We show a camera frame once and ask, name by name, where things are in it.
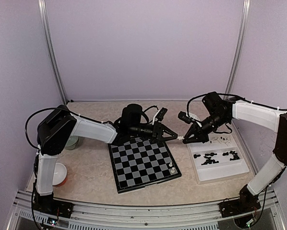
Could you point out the left aluminium frame post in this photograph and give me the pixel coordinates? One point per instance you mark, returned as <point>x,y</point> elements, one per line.
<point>46,29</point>

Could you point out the white orange bowl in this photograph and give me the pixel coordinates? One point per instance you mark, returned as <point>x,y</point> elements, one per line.
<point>60,174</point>

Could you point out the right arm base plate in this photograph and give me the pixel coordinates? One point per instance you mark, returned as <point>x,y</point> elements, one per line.
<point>235,207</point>

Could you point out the right aluminium frame post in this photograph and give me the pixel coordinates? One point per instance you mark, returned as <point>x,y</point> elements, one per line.
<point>239,45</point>

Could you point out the white chess knight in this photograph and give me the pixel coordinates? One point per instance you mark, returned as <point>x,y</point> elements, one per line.
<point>180,138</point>

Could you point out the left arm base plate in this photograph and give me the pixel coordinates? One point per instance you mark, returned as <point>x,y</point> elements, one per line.
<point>53,207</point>

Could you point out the green glass bowl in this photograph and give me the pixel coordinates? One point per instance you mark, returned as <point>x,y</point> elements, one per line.
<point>72,143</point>

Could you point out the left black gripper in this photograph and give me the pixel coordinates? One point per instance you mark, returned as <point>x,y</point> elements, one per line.
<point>158,130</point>

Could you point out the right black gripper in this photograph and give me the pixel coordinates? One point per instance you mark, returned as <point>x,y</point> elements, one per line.
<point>200,136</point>

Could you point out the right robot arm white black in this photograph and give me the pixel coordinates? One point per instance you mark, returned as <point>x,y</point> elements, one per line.
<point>222,112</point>

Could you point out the black chess pieces cluster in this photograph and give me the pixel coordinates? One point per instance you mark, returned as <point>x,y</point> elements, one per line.
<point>209,159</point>
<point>233,155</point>

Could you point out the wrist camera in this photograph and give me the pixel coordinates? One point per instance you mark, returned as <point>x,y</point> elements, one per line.
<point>183,116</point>
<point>159,116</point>

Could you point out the black grey chess board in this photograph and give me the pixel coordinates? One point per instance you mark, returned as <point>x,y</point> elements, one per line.
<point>138,163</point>

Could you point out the aluminium frame post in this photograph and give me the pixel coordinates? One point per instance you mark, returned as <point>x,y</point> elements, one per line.
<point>46,29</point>
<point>239,45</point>

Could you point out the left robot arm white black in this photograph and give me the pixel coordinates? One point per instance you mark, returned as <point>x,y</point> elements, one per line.
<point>54,131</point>

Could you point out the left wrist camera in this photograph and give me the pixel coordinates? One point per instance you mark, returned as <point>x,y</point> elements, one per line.
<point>159,116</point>

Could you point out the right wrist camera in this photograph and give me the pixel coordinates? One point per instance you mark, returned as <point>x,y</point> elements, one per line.
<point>183,116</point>

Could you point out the white plastic tray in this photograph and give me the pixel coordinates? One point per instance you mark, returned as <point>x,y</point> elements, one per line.
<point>225,169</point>

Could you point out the aluminium front rail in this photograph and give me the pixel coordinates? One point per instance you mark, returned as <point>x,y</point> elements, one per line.
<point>94,216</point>

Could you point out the black chess pieces right cluster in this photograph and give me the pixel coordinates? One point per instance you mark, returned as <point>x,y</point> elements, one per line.
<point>233,155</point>

